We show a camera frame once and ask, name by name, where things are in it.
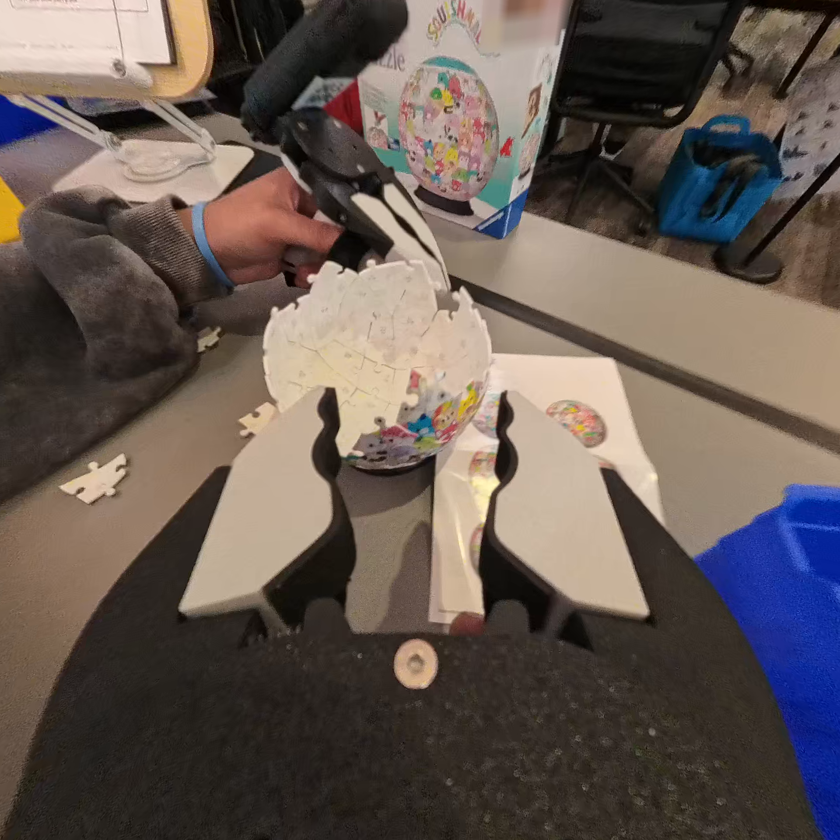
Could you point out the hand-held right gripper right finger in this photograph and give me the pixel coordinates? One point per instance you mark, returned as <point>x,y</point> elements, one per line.
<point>564,525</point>

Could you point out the person's left forearm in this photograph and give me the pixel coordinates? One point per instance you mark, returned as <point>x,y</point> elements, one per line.
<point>98,282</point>

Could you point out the person's left hand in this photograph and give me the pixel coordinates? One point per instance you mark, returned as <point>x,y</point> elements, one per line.
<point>256,223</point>

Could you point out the red fabric bag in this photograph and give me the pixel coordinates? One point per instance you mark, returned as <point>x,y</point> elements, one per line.
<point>344,108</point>

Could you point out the colourful puzzle box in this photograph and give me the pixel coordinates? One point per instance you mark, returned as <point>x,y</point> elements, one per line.
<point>459,131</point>

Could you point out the printed instruction sign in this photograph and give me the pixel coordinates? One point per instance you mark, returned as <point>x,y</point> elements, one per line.
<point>814,131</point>

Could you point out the blue tote bag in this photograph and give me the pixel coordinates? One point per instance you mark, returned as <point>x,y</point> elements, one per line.
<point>715,190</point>

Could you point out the puzzle instruction sheet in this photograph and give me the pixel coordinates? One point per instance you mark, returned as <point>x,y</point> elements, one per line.
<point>590,380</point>

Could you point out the yellow plastic bin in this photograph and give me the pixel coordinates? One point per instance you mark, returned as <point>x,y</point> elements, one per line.
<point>8,210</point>

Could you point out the black ball stand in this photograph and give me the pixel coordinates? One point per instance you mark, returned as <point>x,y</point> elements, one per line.
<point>387,464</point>

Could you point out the blue wristband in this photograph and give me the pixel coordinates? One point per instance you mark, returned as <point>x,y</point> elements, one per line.
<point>210,249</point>

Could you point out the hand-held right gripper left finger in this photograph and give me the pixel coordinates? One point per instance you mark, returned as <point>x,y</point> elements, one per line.
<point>262,525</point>

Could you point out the black office chair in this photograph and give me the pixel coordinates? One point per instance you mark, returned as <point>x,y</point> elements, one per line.
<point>643,65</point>

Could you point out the blue plastic bin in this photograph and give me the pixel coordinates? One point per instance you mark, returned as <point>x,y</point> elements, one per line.
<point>787,623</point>

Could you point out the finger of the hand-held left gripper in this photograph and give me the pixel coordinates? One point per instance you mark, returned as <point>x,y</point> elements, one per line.
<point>394,229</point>
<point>413,213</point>

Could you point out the person's right hand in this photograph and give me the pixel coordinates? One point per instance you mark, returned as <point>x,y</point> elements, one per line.
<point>467,623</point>

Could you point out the colourful puzzle ball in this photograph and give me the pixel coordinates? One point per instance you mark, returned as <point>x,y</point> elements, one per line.
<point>367,328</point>

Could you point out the blue storage bin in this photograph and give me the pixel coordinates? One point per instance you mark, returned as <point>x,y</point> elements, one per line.
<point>26,118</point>

